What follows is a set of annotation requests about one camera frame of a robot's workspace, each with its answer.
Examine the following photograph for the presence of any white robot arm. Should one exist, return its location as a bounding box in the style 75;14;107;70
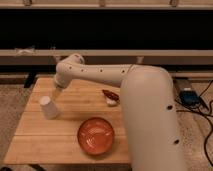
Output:
54;54;187;171

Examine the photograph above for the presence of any red and white object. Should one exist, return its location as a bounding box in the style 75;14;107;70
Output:
103;90;119;107

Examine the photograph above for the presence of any orange bowl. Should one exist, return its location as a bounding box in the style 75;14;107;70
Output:
77;117;115;155

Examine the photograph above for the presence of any blue power adapter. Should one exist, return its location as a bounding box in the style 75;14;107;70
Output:
179;90;200;106

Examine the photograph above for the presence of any black cable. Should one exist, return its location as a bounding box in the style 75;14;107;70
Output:
175;79;213;168

